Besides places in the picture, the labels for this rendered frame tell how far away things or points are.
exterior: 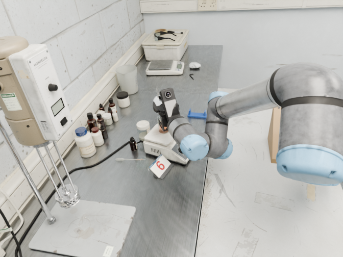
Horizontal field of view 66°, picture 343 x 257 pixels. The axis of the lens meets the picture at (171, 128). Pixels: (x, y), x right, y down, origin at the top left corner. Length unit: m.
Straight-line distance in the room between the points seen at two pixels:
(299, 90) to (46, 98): 0.50
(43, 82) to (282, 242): 0.77
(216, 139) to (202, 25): 1.62
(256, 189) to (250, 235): 0.19
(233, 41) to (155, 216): 1.77
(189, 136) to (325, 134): 0.40
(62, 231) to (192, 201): 0.44
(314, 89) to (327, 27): 1.94
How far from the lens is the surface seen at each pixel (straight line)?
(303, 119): 0.52
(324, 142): 0.52
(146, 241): 0.89
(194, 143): 0.77
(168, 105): 0.89
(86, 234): 0.95
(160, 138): 1.10
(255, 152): 1.17
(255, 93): 0.68
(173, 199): 0.98
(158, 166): 1.06
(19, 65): 0.58
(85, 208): 1.02
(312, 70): 0.56
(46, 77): 0.61
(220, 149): 0.86
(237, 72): 2.48
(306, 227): 0.97
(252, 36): 2.38
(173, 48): 2.03
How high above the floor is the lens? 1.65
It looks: 35 degrees down
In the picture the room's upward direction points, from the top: 5 degrees counter-clockwise
